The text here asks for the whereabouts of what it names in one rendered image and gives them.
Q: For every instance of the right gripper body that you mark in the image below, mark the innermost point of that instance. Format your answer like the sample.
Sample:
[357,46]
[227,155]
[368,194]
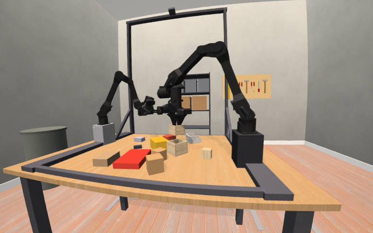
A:
[152,111]

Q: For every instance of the yellow rectangular block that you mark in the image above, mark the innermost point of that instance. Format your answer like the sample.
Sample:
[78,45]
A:
[157,142]

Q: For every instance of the white open box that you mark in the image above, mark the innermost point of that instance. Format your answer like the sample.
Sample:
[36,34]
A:
[191,138]

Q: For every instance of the black metal gantry frame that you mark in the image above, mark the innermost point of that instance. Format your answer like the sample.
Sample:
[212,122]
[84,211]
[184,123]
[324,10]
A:
[130,112]

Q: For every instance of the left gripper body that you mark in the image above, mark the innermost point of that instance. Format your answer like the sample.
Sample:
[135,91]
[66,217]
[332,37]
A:
[179,109]

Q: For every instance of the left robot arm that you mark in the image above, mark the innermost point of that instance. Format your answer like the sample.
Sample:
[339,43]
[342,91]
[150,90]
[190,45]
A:
[246,122]

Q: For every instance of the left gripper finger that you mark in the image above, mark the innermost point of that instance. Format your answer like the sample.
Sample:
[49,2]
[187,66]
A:
[180,119]
[173,118]

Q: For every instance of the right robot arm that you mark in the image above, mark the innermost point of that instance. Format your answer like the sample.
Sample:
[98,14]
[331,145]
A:
[106,107]

